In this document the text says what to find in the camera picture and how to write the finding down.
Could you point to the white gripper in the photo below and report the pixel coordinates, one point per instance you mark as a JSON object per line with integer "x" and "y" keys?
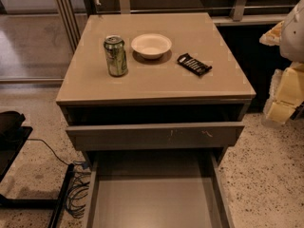
{"x": 293, "y": 37}

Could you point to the black rxbar chocolate wrapper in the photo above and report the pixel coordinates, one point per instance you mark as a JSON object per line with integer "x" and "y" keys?
{"x": 193, "y": 65}

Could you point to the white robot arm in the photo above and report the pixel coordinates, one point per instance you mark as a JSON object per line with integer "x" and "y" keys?
{"x": 291, "y": 45}

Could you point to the grey top drawer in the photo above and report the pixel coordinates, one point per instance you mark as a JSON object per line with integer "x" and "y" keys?
{"x": 154, "y": 136}

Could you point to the grey drawer cabinet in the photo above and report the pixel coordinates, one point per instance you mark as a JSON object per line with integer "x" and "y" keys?
{"x": 154, "y": 92}

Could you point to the grey open middle drawer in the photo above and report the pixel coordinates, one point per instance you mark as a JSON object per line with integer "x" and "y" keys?
{"x": 156, "y": 189}

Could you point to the white paper bowl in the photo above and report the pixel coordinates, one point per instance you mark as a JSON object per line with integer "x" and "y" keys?
{"x": 151, "y": 45}

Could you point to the green soda can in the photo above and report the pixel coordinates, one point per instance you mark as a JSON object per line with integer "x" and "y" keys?
{"x": 115, "y": 55}

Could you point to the black stand base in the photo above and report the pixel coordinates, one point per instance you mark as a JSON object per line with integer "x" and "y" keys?
{"x": 13, "y": 135}

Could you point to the metal railing frame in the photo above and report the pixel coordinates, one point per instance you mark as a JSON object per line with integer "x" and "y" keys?
{"x": 223, "y": 12}

